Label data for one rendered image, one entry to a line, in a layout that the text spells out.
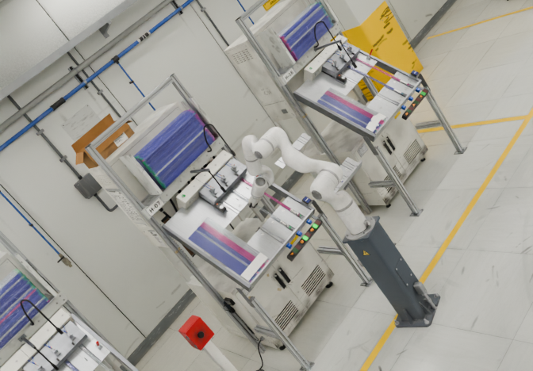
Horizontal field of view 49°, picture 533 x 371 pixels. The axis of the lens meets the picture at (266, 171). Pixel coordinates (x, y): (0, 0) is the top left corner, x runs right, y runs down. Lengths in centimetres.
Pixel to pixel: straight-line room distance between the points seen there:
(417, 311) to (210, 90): 311
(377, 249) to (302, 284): 100
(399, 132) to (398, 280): 174
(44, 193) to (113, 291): 103
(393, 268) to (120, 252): 266
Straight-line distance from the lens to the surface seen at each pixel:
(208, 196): 387
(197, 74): 575
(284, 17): 476
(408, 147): 500
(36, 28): 529
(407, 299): 361
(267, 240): 375
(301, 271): 422
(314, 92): 451
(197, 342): 362
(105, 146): 402
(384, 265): 344
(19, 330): 358
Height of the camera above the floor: 239
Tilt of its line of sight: 20 degrees down
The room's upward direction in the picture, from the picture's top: 36 degrees counter-clockwise
